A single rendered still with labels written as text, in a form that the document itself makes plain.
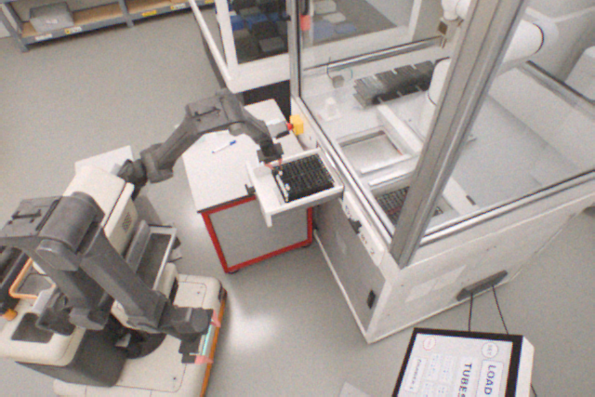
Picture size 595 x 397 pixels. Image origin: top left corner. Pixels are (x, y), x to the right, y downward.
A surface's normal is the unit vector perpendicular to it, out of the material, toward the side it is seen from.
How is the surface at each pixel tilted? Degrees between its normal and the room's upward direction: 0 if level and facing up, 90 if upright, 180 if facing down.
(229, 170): 0
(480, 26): 90
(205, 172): 0
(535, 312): 0
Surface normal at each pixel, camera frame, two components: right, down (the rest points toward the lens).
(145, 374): -0.04, -0.65
